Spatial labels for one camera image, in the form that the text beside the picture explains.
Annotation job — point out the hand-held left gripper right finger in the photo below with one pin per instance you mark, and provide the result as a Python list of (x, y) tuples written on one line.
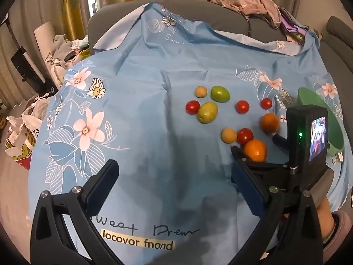
[(248, 189)]

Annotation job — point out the person's right forearm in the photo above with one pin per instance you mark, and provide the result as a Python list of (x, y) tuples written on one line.
[(326, 218)]

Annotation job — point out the white board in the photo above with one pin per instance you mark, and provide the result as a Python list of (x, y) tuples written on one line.
[(45, 49)]

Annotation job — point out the black box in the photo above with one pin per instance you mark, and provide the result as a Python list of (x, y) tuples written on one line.
[(26, 66)]

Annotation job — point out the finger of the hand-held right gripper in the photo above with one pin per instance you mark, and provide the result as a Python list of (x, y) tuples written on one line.
[(270, 166), (281, 140)]

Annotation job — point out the green oval fruit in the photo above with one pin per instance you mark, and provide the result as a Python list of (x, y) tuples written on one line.
[(220, 93)]

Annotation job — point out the pile of grey clothes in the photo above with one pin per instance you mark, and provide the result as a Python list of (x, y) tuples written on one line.
[(66, 49)]

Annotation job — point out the blue floral printed cloth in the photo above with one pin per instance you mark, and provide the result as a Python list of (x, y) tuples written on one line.
[(151, 102)]

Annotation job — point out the red cherry tomato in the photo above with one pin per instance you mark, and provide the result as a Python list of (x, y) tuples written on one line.
[(245, 136), (266, 103), (192, 106), (242, 106)]

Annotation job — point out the green plastic bowl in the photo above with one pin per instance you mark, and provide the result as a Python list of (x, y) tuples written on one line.
[(335, 135)]

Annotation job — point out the grey armchair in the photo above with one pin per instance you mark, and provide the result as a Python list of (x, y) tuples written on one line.
[(337, 41)]

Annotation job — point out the white tag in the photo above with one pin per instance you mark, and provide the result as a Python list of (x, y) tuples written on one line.
[(338, 158)]

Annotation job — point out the tan round fruit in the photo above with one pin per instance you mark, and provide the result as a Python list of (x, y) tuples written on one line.
[(229, 135), (200, 91)]

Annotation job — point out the grey sofa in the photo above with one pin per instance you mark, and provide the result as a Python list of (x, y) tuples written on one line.
[(193, 11)]

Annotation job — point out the orange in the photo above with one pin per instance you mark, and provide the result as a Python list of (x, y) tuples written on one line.
[(270, 122), (255, 150)]

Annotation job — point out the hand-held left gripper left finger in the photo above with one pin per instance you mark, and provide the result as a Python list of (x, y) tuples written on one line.
[(101, 182)]

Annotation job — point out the pile of pink clothes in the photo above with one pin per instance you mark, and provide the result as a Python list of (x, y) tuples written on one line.
[(256, 5)]

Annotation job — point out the yellow-green oval fruit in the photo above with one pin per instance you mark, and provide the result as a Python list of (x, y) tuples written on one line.
[(207, 112)]

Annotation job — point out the white plastic bags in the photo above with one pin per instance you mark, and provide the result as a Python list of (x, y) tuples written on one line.
[(24, 127)]

